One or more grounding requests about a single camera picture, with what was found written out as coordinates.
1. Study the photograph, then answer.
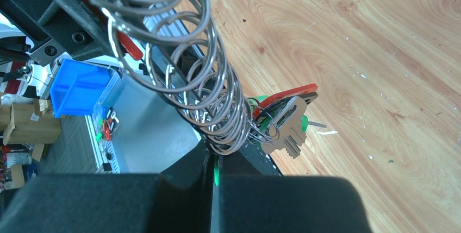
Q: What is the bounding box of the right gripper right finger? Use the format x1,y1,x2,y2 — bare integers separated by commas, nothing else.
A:
219,153,372,232

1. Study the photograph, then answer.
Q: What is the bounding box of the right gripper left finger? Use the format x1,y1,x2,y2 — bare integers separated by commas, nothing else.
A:
1,144,211,232

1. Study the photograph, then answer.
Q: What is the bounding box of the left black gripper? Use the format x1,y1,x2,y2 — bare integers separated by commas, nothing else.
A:
0,0,141,67

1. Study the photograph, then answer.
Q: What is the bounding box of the blue plastic bin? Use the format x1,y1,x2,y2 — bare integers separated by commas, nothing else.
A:
50,59,111,118

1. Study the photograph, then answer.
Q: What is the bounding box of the small white debris scrap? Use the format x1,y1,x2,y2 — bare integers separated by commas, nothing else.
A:
316,130,338,136

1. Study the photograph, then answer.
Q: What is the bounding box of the cardboard box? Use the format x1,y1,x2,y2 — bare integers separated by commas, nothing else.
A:
1,104,61,145

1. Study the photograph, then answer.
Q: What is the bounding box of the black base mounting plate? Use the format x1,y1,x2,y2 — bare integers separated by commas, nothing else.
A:
144,1,285,178

